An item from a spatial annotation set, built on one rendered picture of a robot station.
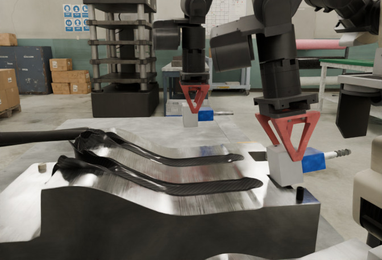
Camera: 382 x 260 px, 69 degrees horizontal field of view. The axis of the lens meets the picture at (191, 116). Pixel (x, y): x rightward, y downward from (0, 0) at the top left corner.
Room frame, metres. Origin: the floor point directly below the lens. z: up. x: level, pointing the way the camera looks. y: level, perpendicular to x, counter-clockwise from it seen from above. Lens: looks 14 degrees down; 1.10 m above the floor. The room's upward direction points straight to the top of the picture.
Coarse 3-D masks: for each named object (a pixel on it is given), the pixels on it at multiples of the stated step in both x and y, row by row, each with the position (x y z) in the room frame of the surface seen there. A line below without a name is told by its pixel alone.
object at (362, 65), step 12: (324, 60) 4.71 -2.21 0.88; (336, 60) 4.36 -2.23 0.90; (348, 60) 4.34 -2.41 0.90; (360, 60) 4.34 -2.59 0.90; (372, 60) 4.34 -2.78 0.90; (324, 72) 4.79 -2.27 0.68; (324, 84) 4.79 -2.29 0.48; (324, 96) 4.83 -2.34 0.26; (336, 96) 4.83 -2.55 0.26; (372, 108) 3.85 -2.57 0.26
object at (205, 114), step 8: (184, 104) 0.69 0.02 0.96; (184, 112) 0.67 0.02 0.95; (200, 112) 0.68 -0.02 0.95; (208, 112) 0.68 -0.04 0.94; (216, 112) 0.70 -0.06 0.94; (224, 112) 0.70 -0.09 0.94; (232, 112) 0.70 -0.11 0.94; (184, 120) 0.67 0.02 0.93; (192, 120) 0.67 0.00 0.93; (200, 120) 0.68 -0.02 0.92; (208, 120) 0.68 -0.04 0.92
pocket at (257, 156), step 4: (248, 152) 0.55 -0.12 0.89; (252, 152) 0.55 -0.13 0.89; (256, 152) 0.55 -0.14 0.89; (260, 152) 0.55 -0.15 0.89; (264, 152) 0.55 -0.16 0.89; (252, 156) 0.55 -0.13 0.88; (256, 156) 0.55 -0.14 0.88; (260, 156) 0.55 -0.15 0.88; (264, 156) 0.55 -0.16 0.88; (256, 160) 0.55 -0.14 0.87; (260, 160) 0.55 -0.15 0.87; (264, 160) 0.55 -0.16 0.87
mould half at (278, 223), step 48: (96, 144) 0.47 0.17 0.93; (144, 144) 0.55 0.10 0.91; (240, 144) 0.60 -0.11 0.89; (48, 192) 0.31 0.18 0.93; (96, 192) 0.32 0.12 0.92; (144, 192) 0.36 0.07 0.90; (240, 192) 0.39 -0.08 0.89; (288, 192) 0.38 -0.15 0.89; (0, 240) 0.31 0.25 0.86; (48, 240) 0.31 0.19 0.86; (96, 240) 0.32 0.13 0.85; (144, 240) 0.33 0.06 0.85; (192, 240) 0.33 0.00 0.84; (240, 240) 0.34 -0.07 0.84; (288, 240) 0.35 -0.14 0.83
